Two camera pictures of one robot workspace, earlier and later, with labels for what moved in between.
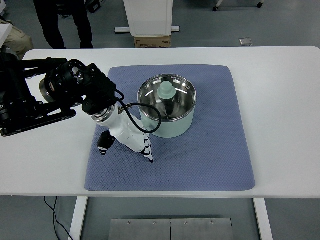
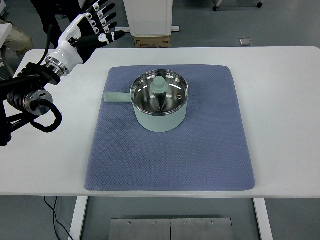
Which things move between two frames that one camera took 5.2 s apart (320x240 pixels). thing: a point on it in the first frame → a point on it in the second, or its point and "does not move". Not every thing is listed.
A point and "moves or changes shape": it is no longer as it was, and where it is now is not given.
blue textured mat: [214, 156] does not move
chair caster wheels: [259, 5] does not move
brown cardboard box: [151, 42] does not move
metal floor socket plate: [245, 41] does not move
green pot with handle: [174, 97] moves or changes shape
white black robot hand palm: [121, 125] → [67, 56]
